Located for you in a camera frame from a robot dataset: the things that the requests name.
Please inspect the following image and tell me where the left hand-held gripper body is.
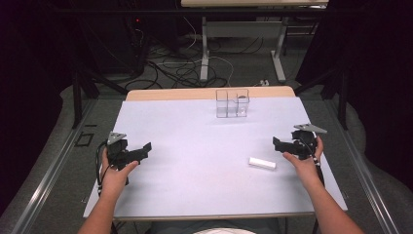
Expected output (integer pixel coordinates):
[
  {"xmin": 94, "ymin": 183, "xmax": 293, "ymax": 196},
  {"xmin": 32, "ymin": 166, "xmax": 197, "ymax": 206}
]
[{"xmin": 106, "ymin": 131, "xmax": 132, "ymax": 172}]

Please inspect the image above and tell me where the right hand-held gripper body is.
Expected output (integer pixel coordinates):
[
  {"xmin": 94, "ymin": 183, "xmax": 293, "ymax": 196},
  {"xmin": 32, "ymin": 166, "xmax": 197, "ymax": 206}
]
[{"xmin": 289, "ymin": 123, "xmax": 328, "ymax": 161}]

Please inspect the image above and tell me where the person's right hand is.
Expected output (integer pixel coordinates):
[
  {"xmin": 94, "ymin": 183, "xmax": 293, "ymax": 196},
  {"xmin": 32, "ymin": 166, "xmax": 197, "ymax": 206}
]
[{"xmin": 282, "ymin": 136, "xmax": 325, "ymax": 190}]

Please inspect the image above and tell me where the person's left hand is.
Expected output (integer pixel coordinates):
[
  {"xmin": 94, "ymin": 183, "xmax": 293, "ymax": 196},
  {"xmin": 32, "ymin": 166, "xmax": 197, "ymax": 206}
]
[{"xmin": 99, "ymin": 147, "xmax": 140, "ymax": 198}]

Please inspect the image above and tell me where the white rectangular eraser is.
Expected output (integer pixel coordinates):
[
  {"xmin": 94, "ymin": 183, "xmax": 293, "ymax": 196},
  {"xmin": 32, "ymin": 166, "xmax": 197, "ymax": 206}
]
[{"xmin": 247, "ymin": 156, "xmax": 278, "ymax": 171}]

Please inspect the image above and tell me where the black metal stand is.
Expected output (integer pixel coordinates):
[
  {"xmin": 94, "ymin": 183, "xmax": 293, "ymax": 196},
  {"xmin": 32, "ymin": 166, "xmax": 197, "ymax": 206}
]
[
  {"xmin": 71, "ymin": 61, "xmax": 129, "ymax": 130},
  {"xmin": 293, "ymin": 62, "xmax": 351, "ymax": 132}
]

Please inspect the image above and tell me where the clear acrylic organizer box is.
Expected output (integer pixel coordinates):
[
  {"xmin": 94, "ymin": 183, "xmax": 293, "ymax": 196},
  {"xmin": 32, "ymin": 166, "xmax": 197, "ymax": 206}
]
[{"xmin": 215, "ymin": 88, "xmax": 250, "ymax": 119}]

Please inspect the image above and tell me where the pale lilac table mat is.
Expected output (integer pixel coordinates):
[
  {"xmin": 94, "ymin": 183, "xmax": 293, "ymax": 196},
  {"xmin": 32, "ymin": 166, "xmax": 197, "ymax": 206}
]
[{"xmin": 83, "ymin": 96, "xmax": 349, "ymax": 219}]

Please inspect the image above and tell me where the person's grey clothing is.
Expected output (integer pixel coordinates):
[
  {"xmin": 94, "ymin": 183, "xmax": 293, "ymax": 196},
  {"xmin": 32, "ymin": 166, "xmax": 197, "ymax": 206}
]
[{"xmin": 145, "ymin": 217, "xmax": 284, "ymax": 234}]

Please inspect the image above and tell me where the dark computer tower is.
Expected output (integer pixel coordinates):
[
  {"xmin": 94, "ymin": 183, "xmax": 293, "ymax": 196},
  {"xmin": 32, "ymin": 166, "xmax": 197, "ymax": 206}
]
[{"xmin": 122, "ymin": 15, "xmax": 151, "ymax": 78}]

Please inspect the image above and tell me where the white desk with metal legs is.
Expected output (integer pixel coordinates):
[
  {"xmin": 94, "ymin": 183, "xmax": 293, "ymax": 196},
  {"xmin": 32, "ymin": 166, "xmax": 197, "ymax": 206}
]
[{"xmin": 180, "ymin": 0, "xmax": 329, "ymax": 84}]

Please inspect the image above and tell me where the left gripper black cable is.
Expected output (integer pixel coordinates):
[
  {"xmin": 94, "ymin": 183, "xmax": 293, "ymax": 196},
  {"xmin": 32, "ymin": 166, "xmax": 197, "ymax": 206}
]
[{"xmin": 94, "ymin": 139, "xmax": 112, "ymax": 197}]

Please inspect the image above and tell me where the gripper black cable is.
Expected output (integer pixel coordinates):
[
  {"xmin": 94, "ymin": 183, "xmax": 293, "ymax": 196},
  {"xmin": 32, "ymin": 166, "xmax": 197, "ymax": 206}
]
[
  {"xmin": 94, "ymin": 139, "xmax": 112, "ymax": 197},
  {"xmin": 299, "ymin": 137, "xmax": 326, "ymax": 189}
]

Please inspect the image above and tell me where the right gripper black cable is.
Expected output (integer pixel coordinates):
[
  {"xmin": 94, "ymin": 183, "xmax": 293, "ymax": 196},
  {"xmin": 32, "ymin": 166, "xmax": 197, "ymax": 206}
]
[{"xmin": 299, "ymin": 137, "xmax": 326, "ymax": 189}]

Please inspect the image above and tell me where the aluminium floor rail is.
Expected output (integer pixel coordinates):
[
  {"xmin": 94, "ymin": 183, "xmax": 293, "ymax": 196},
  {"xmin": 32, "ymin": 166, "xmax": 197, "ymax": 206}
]
[
  {"xmin": 324, "ymin": 97, "xmax": 401, "ymax": 234},
  {"xmin": 9, "ymin": 97, "xmax": 98, "ymax": 234}
]

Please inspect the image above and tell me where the tangle of black floor cables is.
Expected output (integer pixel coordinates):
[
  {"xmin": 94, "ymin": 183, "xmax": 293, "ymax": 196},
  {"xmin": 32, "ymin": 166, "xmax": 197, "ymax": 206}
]
[{"xmin": 124, "ymin": 35, "xmax": 265, "ymax": 91}]

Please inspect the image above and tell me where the white floor cable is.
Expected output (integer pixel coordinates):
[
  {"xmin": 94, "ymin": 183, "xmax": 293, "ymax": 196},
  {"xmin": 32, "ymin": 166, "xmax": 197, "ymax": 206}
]
[{"xmin": 180, "ymin": 16, "xmax": 236, "ymax": 88}]

